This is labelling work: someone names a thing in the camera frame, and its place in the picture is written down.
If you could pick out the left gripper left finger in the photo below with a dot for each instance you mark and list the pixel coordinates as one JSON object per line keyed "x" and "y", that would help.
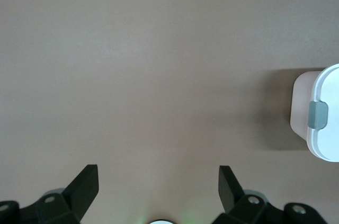
{"x": 82, "y": 189}

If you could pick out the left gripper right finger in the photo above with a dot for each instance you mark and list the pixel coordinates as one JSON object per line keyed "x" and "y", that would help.
{"x": 229, "y": 192}

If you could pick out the white box lid grey latches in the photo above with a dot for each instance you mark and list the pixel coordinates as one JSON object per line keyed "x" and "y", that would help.
{"x": 329, "y": 128}

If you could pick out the brown table mat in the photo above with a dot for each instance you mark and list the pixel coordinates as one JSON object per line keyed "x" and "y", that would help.
{"x": 132, "y": 62}

